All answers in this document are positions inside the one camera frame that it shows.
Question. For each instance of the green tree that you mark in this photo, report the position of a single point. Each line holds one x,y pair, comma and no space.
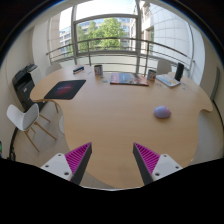
108,31

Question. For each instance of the tall black cylinder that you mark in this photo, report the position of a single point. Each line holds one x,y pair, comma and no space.
179,71

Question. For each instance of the pink and lilac computer mouse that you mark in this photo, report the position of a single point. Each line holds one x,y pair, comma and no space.
162,112

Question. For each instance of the white mug with red print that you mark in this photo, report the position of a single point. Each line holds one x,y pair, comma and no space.
98,70

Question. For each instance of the black mouse pad, red-blue print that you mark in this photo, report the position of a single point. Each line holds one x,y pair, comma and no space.
65,89

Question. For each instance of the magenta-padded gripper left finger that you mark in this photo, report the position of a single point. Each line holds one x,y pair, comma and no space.
77,156

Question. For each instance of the black whiteboard eraser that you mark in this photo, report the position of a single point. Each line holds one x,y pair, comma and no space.
78,69

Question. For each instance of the red and dark magazine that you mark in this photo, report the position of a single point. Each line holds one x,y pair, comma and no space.
128,79

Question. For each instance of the grey metal railing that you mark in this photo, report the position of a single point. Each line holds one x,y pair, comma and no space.
110,39

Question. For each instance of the black and white office printer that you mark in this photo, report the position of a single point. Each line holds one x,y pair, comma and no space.
23,83

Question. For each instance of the white chair with wooden legs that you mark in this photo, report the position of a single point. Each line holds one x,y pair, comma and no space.
21,116

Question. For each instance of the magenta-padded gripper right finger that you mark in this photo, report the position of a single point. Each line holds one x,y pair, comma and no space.
148,157

